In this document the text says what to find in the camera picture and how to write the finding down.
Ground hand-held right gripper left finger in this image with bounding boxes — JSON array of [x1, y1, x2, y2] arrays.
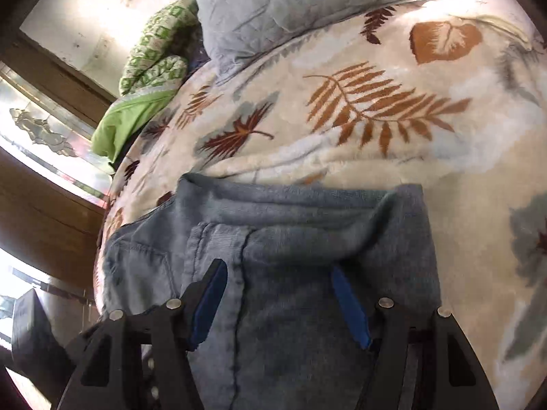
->
[[55, 259, 228, 410]]

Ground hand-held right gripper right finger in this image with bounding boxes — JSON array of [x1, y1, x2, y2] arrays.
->
[[331, 265, 500, 410]]

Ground grey-blue denim pants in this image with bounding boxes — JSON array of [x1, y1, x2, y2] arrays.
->
[[103, 174, 443, 410]]

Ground wooden stained glass door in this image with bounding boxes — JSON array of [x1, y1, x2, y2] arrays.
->
[[0, 30, 118, 410]]

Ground leaf print blanket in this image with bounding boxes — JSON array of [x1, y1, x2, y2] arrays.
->
[[92, 0, 547, 410]]

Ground plain green cloth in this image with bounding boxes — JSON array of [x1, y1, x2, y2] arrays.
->
[[92, 90, 180, 165]]

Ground purple cloth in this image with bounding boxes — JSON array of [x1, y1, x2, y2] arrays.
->
[[190, 47, 210, 71]]

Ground green patterned quilt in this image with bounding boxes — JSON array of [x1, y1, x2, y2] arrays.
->
[[119, 0, 201, 97]]

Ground grey quilted pillow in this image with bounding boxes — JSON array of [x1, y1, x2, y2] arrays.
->
[[190, 0, 483, 84]]

